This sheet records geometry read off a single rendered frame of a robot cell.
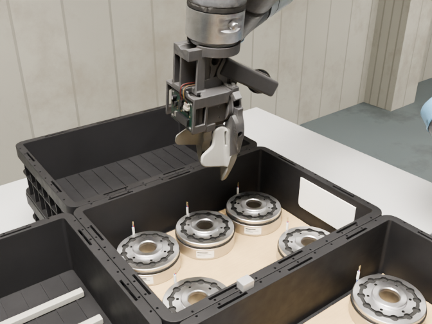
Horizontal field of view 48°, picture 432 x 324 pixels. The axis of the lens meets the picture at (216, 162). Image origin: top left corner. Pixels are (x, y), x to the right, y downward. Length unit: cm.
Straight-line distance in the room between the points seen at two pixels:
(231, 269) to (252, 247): 7
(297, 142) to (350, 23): 210
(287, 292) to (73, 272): 35
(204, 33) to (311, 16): 264
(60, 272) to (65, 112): 160
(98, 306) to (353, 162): 90
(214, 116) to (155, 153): 52
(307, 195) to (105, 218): 36
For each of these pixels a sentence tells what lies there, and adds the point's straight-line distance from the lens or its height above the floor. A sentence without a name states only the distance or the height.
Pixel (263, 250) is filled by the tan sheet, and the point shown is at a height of 83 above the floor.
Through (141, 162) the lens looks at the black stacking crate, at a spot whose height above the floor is 83.
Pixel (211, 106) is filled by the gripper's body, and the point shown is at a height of 112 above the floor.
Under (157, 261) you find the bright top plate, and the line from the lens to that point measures 79.
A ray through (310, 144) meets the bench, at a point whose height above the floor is 70.
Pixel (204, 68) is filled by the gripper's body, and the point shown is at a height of 117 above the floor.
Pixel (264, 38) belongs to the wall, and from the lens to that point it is 298.
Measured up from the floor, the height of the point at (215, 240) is 86.
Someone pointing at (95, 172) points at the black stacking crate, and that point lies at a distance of 112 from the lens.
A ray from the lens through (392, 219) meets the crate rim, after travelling 80.
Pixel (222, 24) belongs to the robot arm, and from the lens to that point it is 62.
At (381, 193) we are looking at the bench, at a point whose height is 70.
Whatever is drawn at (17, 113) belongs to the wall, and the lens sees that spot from 231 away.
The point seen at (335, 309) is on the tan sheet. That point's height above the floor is 83.
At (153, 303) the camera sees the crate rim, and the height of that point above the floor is 93.
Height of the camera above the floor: 136
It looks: 28 degrees down
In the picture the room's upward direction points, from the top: straight up
